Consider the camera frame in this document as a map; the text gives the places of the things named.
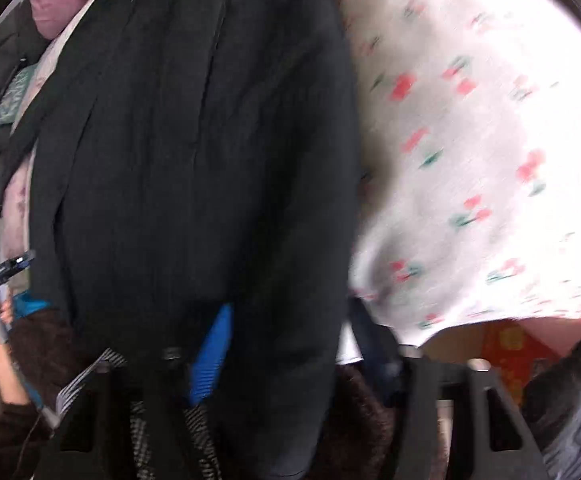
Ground teal patterned cloth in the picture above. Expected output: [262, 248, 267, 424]
[0, 62, 38, 128]

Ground person's dark quilted jacket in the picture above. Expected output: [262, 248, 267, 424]
[520, 320, 581, 480]

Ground dark grey jacket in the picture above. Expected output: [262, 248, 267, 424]
[0, 5, 51, 161]

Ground red patterned cloth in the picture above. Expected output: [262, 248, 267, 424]
[480, 320, 561, 406]

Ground pink floral quilt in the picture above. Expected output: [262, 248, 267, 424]
[0, 0, 108, 291]

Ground pink pillow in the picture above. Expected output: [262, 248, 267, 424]
[28, 0, 94, 41]

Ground black quilted garment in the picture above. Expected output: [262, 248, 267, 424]
[0, 0, 363, 480]

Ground person's brown fuzzy sweater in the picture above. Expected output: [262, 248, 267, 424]
[8, 307, 451, 480]

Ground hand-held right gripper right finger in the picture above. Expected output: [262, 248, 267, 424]
[350, 300, 553, 480]

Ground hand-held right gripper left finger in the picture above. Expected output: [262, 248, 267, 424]
[40, 302, 234, 480]

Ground cherry print bed sheet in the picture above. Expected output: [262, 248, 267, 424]
[325, 0, 581, 361]

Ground person's left forearm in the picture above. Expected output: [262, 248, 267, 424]
[0, 400, 54, 466]

